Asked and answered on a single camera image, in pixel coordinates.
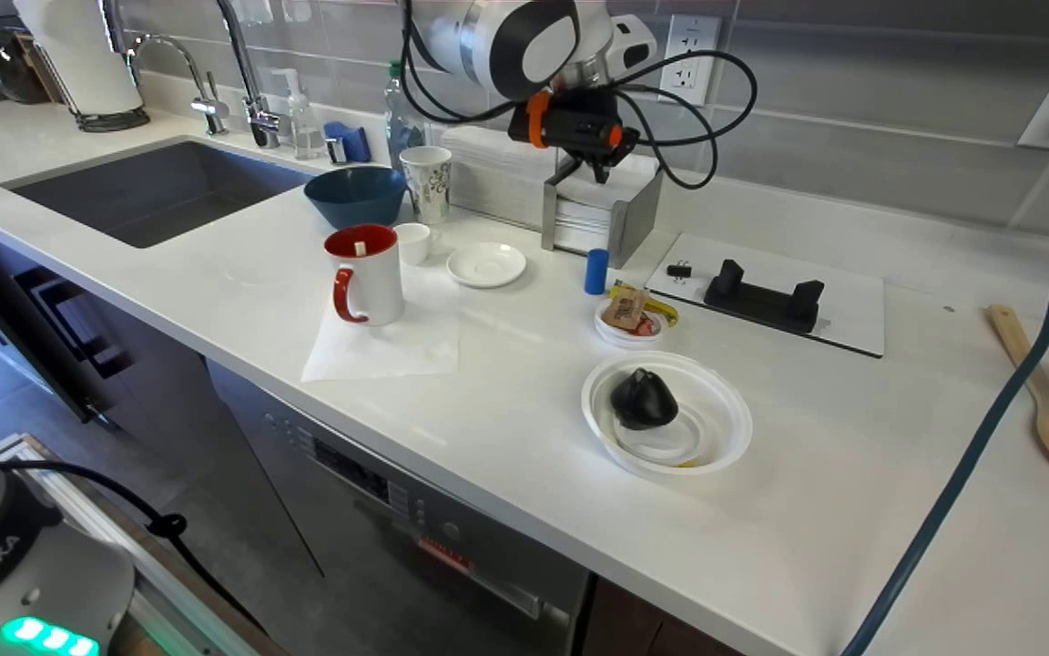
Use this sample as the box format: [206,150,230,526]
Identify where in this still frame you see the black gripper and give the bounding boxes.
[542,91,641,193]

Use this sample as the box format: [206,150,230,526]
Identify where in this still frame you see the white napkin stack in holder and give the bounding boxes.
[558,190,619,256]

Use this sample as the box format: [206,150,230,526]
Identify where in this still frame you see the steel napkin holder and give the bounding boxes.
[539,155,661,268]

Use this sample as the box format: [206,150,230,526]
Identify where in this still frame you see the small empty white plate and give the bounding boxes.
[443,236,533,290]

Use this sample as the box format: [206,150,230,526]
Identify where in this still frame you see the white plate with black item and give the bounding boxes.
[578,349,757,476]

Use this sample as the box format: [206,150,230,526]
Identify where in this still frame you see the small blue cylinder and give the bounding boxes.
[583,245,615,298]

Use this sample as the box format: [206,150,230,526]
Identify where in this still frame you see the small white bowl with food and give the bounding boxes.
[590,285,681,354]

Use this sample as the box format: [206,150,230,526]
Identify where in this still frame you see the small white cup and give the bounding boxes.
[393,218,437,267]

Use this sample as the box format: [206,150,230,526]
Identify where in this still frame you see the clear bottle green cap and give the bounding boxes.
[382,58,430,176]

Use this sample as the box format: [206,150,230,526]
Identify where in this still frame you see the blue bowl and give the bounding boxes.
[303,163,413,233]

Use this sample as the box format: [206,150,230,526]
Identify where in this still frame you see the blue sponge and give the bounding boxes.
[320,115,375,166]

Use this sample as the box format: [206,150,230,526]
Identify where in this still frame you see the black lumpy object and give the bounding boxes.
[607,368,681,433]

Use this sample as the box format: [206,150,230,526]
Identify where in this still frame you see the white mug red inside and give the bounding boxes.
[320,223,407,329]

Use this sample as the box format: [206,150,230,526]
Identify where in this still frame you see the clear pump soap bottle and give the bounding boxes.
[273,65,323,163]

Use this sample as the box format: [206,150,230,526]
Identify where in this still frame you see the white flat board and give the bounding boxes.
[644,228,890,360]

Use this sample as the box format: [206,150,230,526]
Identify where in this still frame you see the chrome kitchen faucet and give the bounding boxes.
[210,0,286,153]

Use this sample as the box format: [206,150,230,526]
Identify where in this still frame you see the small chrome tap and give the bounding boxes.
[121,30,234,138]

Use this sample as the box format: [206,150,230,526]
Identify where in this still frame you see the stainless dishwasher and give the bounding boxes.
[206,360,595,656]

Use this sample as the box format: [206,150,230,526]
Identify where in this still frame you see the stainless steel sink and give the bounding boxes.
[0,138,314,250]

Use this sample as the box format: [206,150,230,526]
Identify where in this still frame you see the grey Franka control base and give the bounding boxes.
[0,416,138,656]

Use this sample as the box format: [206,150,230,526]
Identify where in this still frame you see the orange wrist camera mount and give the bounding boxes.
[521,82,634,159]

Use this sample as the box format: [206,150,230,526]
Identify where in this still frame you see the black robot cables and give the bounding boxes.
[396,0,761,193]

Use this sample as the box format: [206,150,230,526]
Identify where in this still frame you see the black clamp bracket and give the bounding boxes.
[703,256,825,340]

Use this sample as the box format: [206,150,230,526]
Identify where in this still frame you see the grey power cable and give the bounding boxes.
[836,103,1049,656]

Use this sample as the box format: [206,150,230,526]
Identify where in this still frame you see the black cabinet handle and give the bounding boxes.
[13,267,136,377]

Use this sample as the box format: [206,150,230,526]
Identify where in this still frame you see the black floor cable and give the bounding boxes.
[0,454,273,635]

